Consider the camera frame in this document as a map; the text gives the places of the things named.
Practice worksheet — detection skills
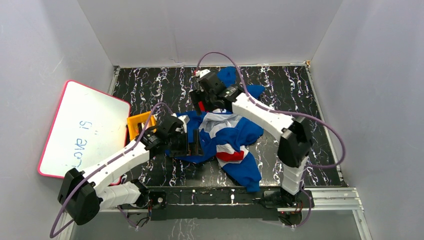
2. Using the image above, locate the blue red white jacket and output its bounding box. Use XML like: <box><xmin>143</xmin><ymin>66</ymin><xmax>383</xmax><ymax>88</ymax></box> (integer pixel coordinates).
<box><xmin>164</xmin><ymin>66</ymin><xmax>266</xmax><ymax>193</ymax></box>

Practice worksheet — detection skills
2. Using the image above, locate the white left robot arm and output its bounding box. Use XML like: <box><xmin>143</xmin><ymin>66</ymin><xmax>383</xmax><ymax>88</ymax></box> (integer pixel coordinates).
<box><xmin>58</xmin><ymin>115</ymin><xmax>203</xmax><ymax>225</ymax></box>

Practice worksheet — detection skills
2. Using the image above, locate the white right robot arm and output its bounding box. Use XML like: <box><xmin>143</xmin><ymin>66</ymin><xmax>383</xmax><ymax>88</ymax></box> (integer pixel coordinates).
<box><xmin>189</xmin><ymin>69</ymin><xmax>313</xmax><ymax>207</ymax></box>

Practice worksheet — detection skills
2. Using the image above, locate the orange plastic box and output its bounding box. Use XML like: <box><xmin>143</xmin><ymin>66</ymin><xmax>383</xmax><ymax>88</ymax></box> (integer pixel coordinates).
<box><xmin>126</xmin><ymin>111</ymin><xmax>151</xmax><ymax>141</ymax></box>

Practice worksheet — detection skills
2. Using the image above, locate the pink-framed whiteboard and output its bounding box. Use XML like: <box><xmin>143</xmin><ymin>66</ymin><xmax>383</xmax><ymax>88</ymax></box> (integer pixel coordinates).
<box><xmin>37</xmin><ymin>80</ymin><xmax>131</xmax><ymax>178</ymax></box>

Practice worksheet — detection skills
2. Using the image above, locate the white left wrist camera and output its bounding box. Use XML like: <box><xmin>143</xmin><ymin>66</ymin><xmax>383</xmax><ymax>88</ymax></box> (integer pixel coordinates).
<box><xmin>182</xmin><ymin>118</ymin><xmax>190</xmax><ymax>133</ymax></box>

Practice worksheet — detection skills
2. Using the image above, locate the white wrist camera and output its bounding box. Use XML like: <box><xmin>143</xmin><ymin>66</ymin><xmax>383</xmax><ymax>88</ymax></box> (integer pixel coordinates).
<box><xmin>182</xmin><ymin>118</ymin><xmax>190</xmax><ymax>133</ymax></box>
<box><xmin>194</xmin><ymin>69</ymin><xmax>211</xmax><ymax>79</ymax></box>

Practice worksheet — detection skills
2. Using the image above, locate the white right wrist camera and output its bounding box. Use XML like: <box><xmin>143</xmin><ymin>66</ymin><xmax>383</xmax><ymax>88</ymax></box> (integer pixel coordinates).
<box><xmin>194</xmin><ymin>69</ymin><xmax>211</xmax><ymax>79</ymax></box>

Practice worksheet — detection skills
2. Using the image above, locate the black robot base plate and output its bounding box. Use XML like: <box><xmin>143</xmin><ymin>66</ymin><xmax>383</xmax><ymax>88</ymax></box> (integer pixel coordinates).
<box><xmin>119</xmin><ymin>185</ymin><xmax>316</xmax><ymax>229</ymax></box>

